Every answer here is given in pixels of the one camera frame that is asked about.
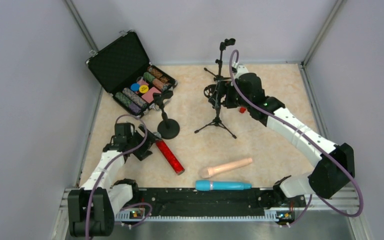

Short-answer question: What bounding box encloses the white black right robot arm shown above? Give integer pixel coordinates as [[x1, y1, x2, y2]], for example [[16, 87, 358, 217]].
[[221, 73, 354, 199]]

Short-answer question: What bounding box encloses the black round-base mic stand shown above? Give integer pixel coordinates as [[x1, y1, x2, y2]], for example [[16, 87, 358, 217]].
[[152, 90, 180, 140]]

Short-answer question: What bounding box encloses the black shock-mount tripod stand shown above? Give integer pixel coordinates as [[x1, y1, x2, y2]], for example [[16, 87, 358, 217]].
[[194, 77, 237, 139]]

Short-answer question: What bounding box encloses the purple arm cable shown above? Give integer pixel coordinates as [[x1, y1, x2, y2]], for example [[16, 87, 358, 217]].
[[84, 114, 154, 240], [229, 49, 365, 226]]

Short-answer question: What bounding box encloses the beige microphone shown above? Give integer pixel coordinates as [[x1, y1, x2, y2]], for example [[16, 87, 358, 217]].
[[199, 158, 253, 179]]

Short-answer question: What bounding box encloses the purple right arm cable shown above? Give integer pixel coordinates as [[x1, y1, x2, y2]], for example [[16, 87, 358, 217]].
[[229, 49, 365, 226]]

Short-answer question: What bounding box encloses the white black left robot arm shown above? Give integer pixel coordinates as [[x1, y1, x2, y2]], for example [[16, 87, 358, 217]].
[[67, 122, 161, 240]]

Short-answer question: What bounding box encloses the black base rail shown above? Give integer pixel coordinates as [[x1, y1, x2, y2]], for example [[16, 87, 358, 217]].
[[115, 187, 306, 225]]

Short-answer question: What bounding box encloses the black tall tripod mic stand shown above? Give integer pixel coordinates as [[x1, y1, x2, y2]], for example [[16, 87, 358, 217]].
[[203, 38, 236, 82]]

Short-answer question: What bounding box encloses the red toy brick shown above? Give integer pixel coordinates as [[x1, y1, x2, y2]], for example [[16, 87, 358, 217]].
[[239, 107, 247, 114]]

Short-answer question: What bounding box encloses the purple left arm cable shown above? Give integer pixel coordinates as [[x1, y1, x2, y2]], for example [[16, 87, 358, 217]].
[[84, 114, 154, 240]]

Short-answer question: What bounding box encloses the red glitter microphone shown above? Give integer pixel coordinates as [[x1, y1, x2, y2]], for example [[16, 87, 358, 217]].
[[153, 132, 185, 176]]

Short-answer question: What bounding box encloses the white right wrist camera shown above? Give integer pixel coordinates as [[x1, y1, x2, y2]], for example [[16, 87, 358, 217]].
[[231, 63, 249, 79]]

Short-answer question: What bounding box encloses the light blue microphone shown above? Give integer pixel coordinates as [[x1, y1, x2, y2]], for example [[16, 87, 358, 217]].
[[195, 180, 252, 191]]

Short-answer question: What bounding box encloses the black poker chip case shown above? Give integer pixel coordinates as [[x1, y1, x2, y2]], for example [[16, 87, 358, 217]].
[[85, 30, 178, 118]]

